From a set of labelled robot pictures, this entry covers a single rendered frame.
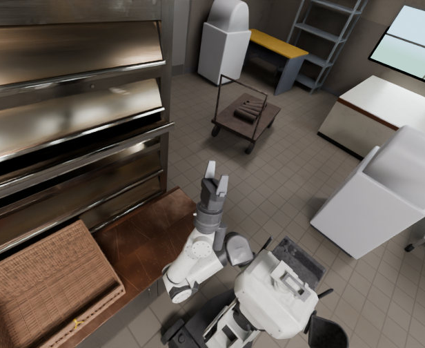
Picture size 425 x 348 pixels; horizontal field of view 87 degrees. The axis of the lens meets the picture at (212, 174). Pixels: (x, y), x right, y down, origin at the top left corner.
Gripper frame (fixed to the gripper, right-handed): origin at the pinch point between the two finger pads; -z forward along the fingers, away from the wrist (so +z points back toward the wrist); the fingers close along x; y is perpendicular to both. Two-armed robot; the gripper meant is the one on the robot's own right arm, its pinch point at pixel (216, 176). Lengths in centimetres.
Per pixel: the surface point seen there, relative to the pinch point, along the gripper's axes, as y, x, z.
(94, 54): 38, -55, -27
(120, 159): 28, -80, 27
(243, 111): -142, -255, 7
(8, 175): 68, -45, 23
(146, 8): 19, -60, -49
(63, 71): 48, -50, -19
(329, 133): -320, -246, 21
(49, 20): 50, -46, -35
